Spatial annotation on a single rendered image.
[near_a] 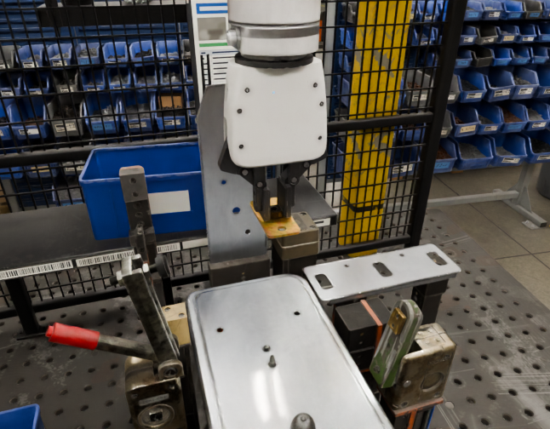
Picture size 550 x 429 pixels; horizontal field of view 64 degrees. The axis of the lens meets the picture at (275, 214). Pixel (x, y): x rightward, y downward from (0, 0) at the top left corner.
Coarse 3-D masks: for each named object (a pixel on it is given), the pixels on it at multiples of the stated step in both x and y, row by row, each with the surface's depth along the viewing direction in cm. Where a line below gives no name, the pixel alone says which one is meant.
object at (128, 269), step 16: (128, 256) 50; (160, 256) 49; (128, 272) 47; (144, 272) 49; (160, 272) 49; (128, 288) 48; (144, 288) 48; (144, 304) 49; (144, 320) 50; (160, 320) 51; (160, 336) 52; (160, 352) 54; (176, 352) 58
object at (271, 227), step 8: (272, 200) 54; (272, 208) 50; (280, 208) 50; (256, 216) 51; (272, 216) 50; (280, 216) 50; (264, 224) 49; (272, 224) 49; (280, 224) 49; (288, 224) 49; (296, 224) 49; (272, 232) 47; (280, 232) 47; (288, 232) 47; (296, 232) 47
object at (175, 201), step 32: (96, 160) 94; (128, 160) 95; (160, 160) 97; (192, 160) 98; (96, 192) 81; (160, 192) 84; (192, 192) 85; (96, 224) 84; (128, 224) 86; (160, 224) 87; (192, 224) 88
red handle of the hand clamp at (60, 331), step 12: (60, 324) 50; (48, 336) 49; (60, 336) 49; (72, 336) 50; (84, 336) 50; (96, 336) 51; (108, 336) 53; (84, 348) 51; (96, 348) 52; (108, 348) 52; (120, 348) 53; (132, 348) 53; (144, 348) 54; (156, 360) 55
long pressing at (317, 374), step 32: (224, 288) 78; (256, 288) 78; (288, 288) 78; (192, 320) 71; (224, 320) 71; (256, 320) 71; (288, 320) 71; (320, 320) 71; (224, 352) 65; (256, 352) 65; (288, 352) 65; (320, 352) 65; (224, 384) 60; (256, 384) 60; (288, 384) 60; (320, 384) 60; (352, 384) 60; (224, 416) 56; (256, 416) 56; (288, 416) 56; (320, 416) 56; (352, 416) 56; (384, 416) 56
